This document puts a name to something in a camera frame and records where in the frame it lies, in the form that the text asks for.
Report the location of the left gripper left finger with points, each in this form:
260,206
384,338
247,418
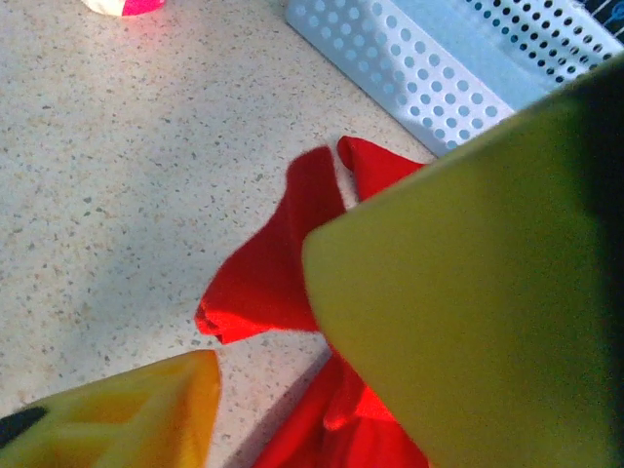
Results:
122,424

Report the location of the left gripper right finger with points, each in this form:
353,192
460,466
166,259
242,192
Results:
463,292

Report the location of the red t-shirt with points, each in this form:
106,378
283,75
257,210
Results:
273,273

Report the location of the white perforated plastic basket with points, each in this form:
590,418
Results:
439,73

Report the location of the pink lidded cup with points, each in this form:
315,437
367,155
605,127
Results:
136,7

